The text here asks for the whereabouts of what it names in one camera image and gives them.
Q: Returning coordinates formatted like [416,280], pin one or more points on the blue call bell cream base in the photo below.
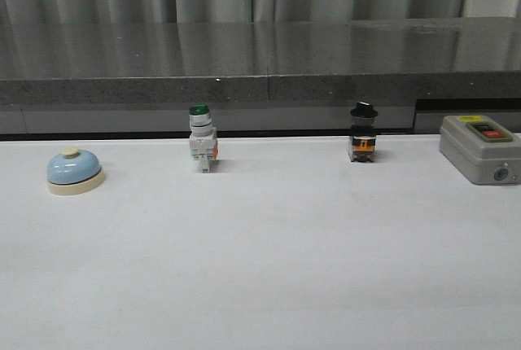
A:
[74,171]

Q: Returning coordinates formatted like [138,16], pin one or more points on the grey granite counter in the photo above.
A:
[263,79]

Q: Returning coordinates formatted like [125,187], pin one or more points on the green indicator light switch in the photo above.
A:
[203,137]

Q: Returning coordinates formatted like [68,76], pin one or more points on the black rotary selector switch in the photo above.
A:
[362,141]

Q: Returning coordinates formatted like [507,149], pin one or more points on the grey on off switch box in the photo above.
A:
[484,151]

